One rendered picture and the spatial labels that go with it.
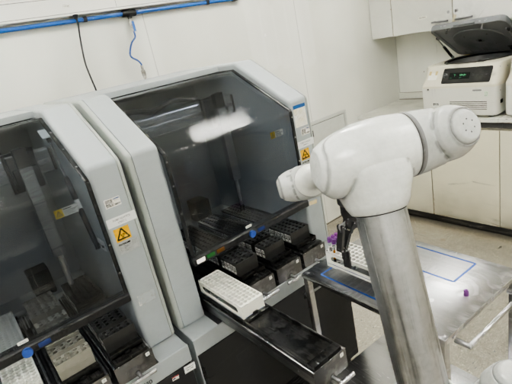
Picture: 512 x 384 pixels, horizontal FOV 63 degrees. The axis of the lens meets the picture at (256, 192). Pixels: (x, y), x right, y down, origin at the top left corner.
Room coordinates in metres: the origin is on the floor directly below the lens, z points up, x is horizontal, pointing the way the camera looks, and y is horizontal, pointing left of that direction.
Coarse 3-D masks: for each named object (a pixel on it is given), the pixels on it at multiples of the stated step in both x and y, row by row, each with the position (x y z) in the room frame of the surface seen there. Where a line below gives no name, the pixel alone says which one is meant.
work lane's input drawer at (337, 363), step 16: (208, 304) 1.40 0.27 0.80; (224, 320) 1.32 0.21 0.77; (240, 320) 1.24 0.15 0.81; (256, 320) 1.23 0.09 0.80; (272, 320) 1.21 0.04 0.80; (288, 320) 1.19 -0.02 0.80; (256, 336) 1.15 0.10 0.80; (272, 336) 1.13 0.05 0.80; (288, 336) 1.12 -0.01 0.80; (304, 336) 1.10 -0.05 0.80; (320, 336) 1.07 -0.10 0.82; (272, 352) 1.09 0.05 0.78; (288, 352) 1.03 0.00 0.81; (304, 352) 1.03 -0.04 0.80; (320, 352) 0.99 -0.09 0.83; (336, 352) 1.00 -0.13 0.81; (304, 368) 0.96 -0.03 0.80; (320, 368) 0.95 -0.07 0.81; (336, 368) 0.98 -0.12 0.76
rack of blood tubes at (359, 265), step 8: (352, 248) 1.38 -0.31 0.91; (360, 248) 1.36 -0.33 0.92; (328, 256) 1.38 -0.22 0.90; (336, 256) 1.35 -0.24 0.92; (352, 256) 1.33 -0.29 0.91; (360, 256) 1.31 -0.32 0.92; (328, 264) 1.39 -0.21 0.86; (336, 264) 1.35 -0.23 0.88; (352, 264) 1.33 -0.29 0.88; (360, 264) 1.25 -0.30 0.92; (352, 272) 1.29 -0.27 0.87; (360, 272) 1.30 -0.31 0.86; (368, 272) 1.29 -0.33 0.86; (368, 280) 1.23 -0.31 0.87
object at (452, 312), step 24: (432, 264) 1.31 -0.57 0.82; (456, 264) 1.28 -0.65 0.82; (480, 264) 1.25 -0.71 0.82; (312, 288) 1.43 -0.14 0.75; (336, 288) 1.29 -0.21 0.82; (360, 288) 1.26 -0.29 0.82; (432, 288) 1.18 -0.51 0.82; (456, 288) 1.15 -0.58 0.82; (480, 288) 1.13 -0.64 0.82; (504, 288) 1.12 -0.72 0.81; (312, 312) 1.42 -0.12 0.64; (456, 312) 1.04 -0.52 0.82; (480, 312) 1.04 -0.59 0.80; (504, 312) 1.04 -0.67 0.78; (384, 336) 1.62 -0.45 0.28; (480, 336) 0.97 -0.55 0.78; (360, 360) 1.50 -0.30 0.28; (384, 360) 1.48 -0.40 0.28
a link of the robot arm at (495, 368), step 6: (504, 360) 0.69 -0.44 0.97; (510, 360) 0.68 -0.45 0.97; (492, 366) 0.68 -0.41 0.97; (498, 366) 0.67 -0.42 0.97; (504, 366) 0.67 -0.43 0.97; (510, 366) 0.67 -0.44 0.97; (486, 372) 0.68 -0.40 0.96; (492, 372) 0.67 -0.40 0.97; (498, 372) 0.66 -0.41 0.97; (504, 372) 0.66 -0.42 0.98; (510, 372) 0.65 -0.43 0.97; (480, 378) 0.68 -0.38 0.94; (486, 378) 0.67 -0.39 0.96; (492, 378) 0.65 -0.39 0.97; (498, 378) 0.65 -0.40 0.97; (504, 378) 0.64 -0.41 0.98; (510, 378) 0.64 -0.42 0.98
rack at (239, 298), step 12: (216, 276) 1.49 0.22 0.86; (228, 276) 1.46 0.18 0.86; (204, 288) 1.48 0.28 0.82; (216, 288) 1.40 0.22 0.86; (228, 288) 1.37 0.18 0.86; (240, 288) 1.36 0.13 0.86; (252, 288) 1.34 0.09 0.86; (216, 300) 1.37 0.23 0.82; (228, 300) 1.30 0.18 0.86; (240, 300) 1.29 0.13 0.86; (252, 300) 1.26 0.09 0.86; (240, 312) 1.24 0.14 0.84; (252, 312) 1.26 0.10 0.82
